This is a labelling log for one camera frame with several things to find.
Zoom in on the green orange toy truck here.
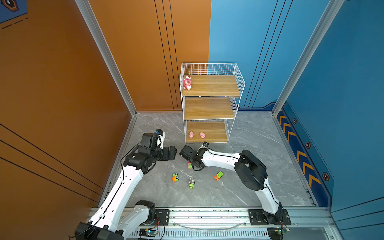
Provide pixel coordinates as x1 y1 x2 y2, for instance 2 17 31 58
214 171 224 181

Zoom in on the right green circuit board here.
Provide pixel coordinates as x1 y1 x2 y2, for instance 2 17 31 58
273 227 290 235

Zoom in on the green circuit board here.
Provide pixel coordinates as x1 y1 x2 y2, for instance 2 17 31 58
139 229 159 239
273 227 290 235

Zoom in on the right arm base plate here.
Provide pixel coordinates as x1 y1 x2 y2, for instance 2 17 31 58
248 209 292 226

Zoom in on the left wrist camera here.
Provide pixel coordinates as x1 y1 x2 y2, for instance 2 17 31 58
155 130 165 149

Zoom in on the pink bear toy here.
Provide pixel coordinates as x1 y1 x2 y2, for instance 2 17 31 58
183 76 193 90

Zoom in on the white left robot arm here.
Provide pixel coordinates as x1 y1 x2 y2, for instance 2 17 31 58
69 130 177 240

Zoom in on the left green circuit board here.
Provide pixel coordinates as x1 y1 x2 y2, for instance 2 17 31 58
139 229 159 239

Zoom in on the aluminium front rail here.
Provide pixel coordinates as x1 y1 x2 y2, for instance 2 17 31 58
79 206 344 240

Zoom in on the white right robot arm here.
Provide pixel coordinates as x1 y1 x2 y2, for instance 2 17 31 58
180 142 292 226

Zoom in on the orange green toy car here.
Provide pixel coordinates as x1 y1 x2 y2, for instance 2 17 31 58
172 173 179 183

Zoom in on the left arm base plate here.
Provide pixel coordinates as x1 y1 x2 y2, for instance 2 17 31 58
143 209 170 226

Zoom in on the white wire wooden shelf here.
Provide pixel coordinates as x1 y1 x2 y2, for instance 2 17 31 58
180 63 246 144

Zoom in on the green grey toy truck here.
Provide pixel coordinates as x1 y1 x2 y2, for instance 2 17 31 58
189 178 196 189

